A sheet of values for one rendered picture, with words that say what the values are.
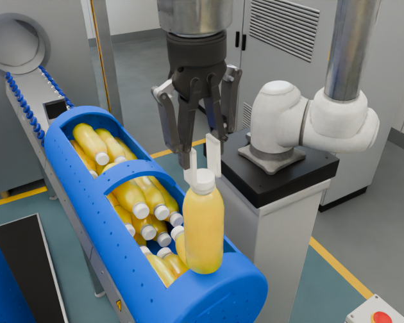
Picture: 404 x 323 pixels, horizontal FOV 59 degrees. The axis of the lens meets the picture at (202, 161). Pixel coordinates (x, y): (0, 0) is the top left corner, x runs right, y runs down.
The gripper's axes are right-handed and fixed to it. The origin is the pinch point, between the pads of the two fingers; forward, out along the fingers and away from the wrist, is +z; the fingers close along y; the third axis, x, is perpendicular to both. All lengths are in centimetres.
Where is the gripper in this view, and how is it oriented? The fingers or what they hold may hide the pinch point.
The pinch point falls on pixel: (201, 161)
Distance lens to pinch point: 56.1
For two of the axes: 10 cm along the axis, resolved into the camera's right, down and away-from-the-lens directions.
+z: 0.4, 8.1, 5.9
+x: 5.5, 4.8, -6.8
